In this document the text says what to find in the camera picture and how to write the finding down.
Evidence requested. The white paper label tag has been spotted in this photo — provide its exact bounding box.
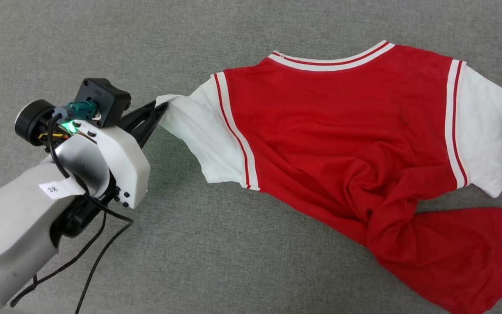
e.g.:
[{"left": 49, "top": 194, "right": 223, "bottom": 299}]
[{"left": 39, "top": 174, "right": 87, "bottom": 201}]

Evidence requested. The red and white t-shirt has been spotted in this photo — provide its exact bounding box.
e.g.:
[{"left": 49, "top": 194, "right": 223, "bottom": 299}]
[{"left": 155, "top": 40, "right": 502, "bottom": 314}]

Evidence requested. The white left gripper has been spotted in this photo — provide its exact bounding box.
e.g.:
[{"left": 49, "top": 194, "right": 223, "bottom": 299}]
[{"left": 14, "top": 99, "right": 170, "bottom": 209}]

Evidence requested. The thin black cable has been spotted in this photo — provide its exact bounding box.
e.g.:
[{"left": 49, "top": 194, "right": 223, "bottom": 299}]
[{"left": 10, "top": 209, "right": 108, "bottom": 308}]

